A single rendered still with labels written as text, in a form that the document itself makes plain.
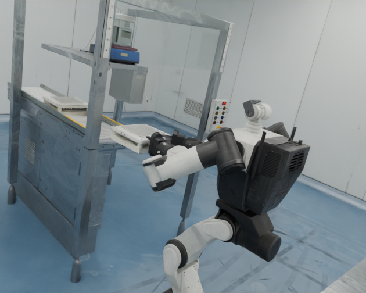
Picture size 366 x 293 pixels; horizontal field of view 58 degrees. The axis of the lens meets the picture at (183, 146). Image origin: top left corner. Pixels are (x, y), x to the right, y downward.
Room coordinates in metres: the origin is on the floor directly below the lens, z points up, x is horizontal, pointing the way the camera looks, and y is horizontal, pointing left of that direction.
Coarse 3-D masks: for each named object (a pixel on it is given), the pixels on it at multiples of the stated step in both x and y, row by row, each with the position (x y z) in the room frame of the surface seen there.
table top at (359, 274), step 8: (360, 264) 1.14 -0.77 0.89; (352, 272) 1.08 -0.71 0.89; (360, 272) 1.09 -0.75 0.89; (336, 280) 1.01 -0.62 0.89; (344, 280) 1.02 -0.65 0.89; (352, 280) 1.03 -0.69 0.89; (360, 280) 1.04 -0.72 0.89; (328, 288) 0.95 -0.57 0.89; (336, 288) 0.96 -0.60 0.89; (344, 288) 0.97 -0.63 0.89; (352, 288) 0.98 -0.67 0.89; (360, 288) 0.99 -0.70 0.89
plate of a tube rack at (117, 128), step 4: (132, 124) 1.81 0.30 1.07; (136, 124) 1.82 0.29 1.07; (112, 128) 1.68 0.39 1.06; (116, 128) 1.66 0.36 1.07; (120, 128) 1.67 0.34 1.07; (120, 132) 1.64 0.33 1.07; (124, 132) 1.63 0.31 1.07; (128, 132) 1.64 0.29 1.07; (128, 136) 1.60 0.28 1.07; (132, 136) 1.59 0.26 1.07; (136, 136) 1.60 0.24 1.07; (136, 140) 1.56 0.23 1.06; (140, 140) 1.55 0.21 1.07; (144, 140) 1.56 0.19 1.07; (148, 140) 1.58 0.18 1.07; (168, 140) 1.70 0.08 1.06
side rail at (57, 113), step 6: (24, 96) 2.43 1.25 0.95; (30, 96) 2.37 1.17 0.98; (36, 102) 2.30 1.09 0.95; (42, 102) 2.24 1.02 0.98; (48, 108) 2.17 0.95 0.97; (54, 114) 2.11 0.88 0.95; (60, 114) 2.06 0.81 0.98; (66, 120) 2.00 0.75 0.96; (78, 126) 1.90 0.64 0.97; (84, 132) 1.86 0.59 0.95
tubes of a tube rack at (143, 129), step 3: (129, 126) 1.72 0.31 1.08; (132, 126) 1.74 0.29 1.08; (135, 126) 1.75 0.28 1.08; (138, 126) 1.77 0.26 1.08; (141, 126) 1.78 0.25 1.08; (144, 126) 1.78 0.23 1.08; (147, 126) 1.79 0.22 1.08; (132, 129) 1.68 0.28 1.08; (135, 129) 1.69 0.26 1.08; (138, 129) 1.70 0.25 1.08; (141, 129) 1.72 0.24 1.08; (144, 129) 1.72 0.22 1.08; (147, 129) 1.75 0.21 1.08; (150, 129) 1.75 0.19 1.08; (153, 129) 1.76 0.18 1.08; (138, 132) 1.64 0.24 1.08; (141, 132) 1.66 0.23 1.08; (144, 132) 1.67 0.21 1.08; (147, 132) 1.68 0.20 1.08; (150, 132) 1.70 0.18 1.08; (153, 132) 1.71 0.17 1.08
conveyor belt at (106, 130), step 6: (24, 90) 2.64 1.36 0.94; (30, 90) 2.68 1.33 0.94; (36, 90) 2.73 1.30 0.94; (42, 90) 2.78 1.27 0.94; (36, 96) 2.53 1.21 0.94; (42, 96) 2.57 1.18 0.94; (48, 96) 2.61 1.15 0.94; (78, 120) 2.11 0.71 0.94; (84, 120) 2.13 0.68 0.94; (102, 126) 2.09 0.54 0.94; (108, 126) 2.11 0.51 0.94; (102, 132) 1.96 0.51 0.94; (108, 132) 1.99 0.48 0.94; (102, 138) 1.86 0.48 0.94; (108, 138) 1.89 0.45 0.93; (102, 144) 1.87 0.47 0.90
